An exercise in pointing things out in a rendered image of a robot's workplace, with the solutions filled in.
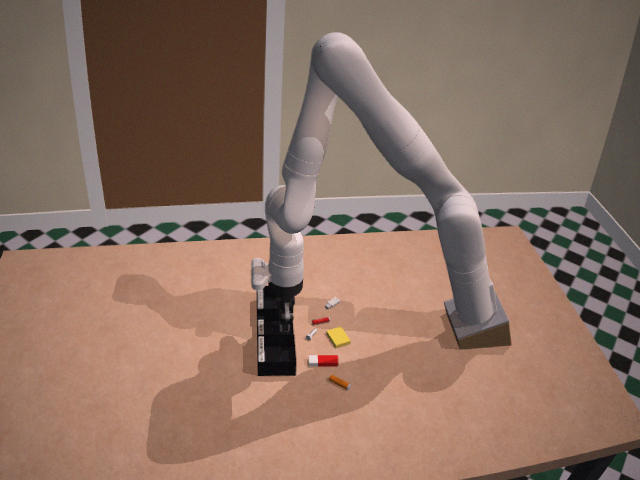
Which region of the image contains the yellow flat square pad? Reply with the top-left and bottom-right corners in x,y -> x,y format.
326,327 -> 351,348

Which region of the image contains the white usb stick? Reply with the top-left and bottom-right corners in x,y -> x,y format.
325,297 -> 341,309

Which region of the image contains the orange aa battery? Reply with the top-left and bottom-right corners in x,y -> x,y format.
329,375 -> 351,390

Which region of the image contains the black three-compartment bin rack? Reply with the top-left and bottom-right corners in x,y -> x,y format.
257,286 -> 297,376

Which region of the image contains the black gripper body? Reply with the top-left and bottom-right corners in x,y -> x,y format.
268,280 -> 303,311

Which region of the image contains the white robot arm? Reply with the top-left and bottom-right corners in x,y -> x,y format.
251,33 -> 497,325

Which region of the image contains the red and white eraser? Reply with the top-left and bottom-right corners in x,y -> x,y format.
309,355 -> 338,367

